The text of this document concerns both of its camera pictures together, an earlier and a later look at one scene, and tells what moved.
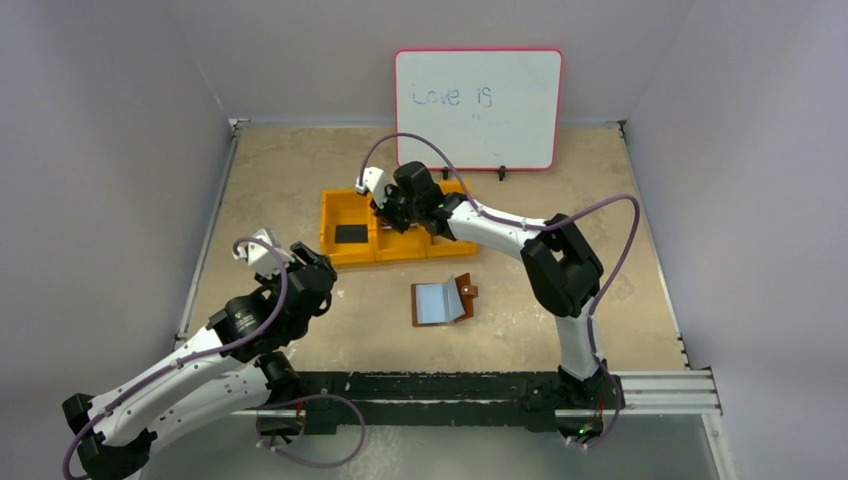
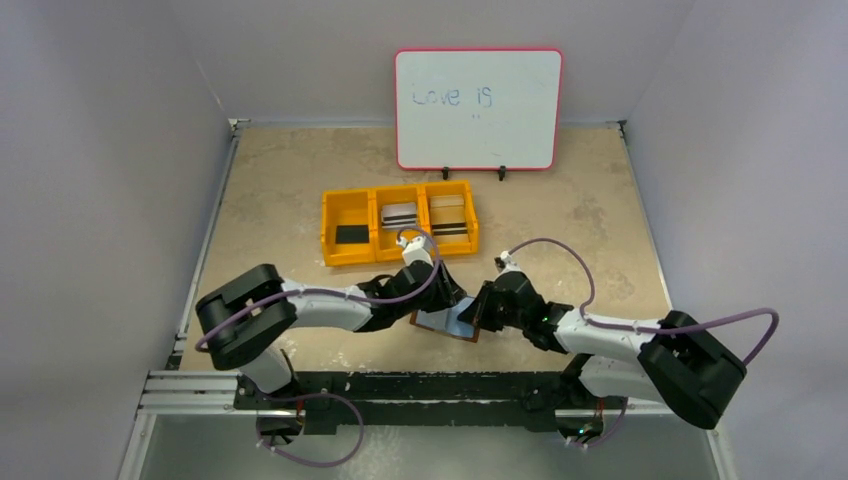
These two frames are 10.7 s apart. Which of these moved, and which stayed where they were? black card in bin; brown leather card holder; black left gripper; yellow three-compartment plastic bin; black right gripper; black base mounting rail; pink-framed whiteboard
Moved: brown leather card holder; black right gripper; black left gripper
Stayed: black card in bin; yellow three-compartment plastic bin; black base mounting rail; pink-framed whiteboard
